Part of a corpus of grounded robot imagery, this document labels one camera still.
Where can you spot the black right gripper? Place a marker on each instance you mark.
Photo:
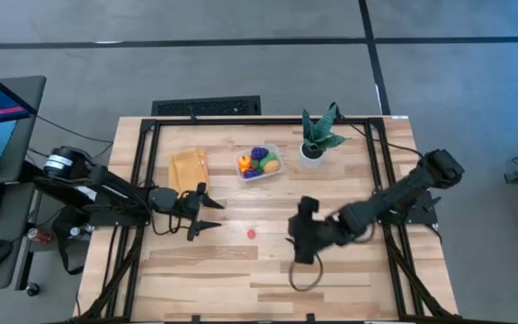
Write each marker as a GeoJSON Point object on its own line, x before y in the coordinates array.
{"type": "Point", "coordinates": [317, 229]}

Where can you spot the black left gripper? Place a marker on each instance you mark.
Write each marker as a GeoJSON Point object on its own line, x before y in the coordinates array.
{"type": "Point", "coordinates": [196, 207]}

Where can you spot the pink wrinkled toy fruit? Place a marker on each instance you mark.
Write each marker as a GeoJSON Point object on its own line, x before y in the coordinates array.
{"type": "Point", "coordinates": [251, 234]}

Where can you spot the purple toy eggplant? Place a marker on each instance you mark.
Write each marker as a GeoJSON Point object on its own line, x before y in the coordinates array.
{"type": "Point", "coordinates": [252, 173]}

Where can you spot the orange toy tangerine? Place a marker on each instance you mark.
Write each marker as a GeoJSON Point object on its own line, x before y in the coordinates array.
{"type": "Point", "coordinates": [244, 162]}

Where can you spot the tan toy potato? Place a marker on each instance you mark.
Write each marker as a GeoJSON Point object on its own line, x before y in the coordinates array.
{"type": "Point", "coordinates": [272, 167]}

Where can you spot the green oval toy vegetable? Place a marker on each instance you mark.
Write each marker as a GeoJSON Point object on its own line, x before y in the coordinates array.
{"type": "Point", "coordinates": [265, 160]}

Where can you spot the purple toy grape bunch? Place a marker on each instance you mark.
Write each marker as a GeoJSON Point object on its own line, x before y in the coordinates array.
{"type": "Point", "coordinates": [259, 153]}

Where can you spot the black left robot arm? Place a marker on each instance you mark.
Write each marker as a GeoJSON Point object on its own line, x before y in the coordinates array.
{"type": "Point", "coordinates": [106, 184]}

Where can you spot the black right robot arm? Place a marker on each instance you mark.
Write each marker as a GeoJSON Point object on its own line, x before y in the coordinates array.
{"type": "Point", "coordinates": [403, 189]}

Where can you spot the clear plastic tupperware container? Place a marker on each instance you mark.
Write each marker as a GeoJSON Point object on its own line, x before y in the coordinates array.
{"type": "Point", "coordinates": [241, 177]}

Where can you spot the white plant pot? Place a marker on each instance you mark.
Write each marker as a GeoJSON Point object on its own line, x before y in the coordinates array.
{"type": "Point", "coordinates": [311, 158]}

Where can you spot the green snake plant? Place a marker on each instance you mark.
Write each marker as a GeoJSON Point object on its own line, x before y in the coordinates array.
{"type": "Point", "coordinates": [319, 130]}

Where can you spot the silver drink can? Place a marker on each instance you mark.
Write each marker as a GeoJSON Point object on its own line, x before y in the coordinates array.
{"type": "Point", "coordinates": [79, 231]}

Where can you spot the red soda can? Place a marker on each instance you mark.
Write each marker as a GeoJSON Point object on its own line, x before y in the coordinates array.
{"type": "Point", "coordinates": [38, 235]}

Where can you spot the grey desk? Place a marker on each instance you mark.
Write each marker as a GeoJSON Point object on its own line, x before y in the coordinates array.
{"type": "Point", "coordinates": [16, 148]}

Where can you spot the black aluminium table frame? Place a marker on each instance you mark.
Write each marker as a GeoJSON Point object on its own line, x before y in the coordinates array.
{"type": "Point", "coordinates": [263, 121]}

